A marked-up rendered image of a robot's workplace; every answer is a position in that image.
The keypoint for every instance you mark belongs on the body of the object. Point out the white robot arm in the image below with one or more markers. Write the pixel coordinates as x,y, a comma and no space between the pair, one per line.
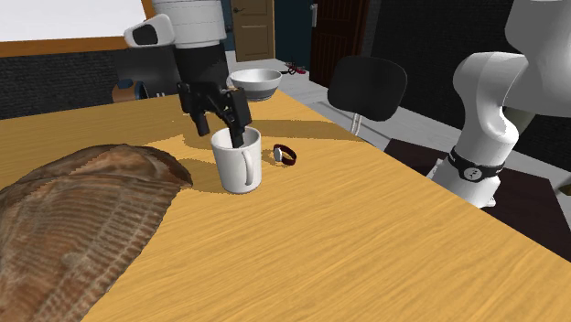
490,107

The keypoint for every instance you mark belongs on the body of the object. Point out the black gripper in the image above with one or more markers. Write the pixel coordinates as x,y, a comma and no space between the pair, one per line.
200,71

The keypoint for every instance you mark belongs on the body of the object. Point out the brown crusty bread loaf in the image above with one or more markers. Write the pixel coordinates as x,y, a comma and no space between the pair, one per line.
76,223

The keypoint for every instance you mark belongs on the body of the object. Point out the tan wooden door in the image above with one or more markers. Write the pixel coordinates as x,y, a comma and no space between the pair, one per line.
253,31

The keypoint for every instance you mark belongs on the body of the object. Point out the window with orange frame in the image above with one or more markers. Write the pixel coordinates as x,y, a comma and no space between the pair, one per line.
67,22

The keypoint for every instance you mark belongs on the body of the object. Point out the black office chair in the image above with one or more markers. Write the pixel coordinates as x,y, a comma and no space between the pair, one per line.
368,87

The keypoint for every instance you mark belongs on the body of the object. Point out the dark red wristwatch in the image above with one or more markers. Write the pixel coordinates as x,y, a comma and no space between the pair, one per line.
287,156

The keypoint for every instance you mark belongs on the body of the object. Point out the brown and blue cylinder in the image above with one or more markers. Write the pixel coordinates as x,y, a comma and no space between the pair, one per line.
129,91

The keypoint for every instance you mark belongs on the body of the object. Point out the white and grey bowl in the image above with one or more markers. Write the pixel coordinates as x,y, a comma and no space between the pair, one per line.
256,87

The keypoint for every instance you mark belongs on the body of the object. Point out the dark robot stand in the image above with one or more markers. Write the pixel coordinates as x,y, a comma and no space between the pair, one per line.
531,214

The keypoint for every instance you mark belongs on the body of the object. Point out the dark brown door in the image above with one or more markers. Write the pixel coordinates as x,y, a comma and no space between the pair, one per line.
337,40

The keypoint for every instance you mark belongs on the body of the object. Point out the small red object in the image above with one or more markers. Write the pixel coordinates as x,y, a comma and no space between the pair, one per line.
295,69

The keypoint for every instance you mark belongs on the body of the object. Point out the white mug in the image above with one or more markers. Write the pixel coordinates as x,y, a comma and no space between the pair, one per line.
232,169

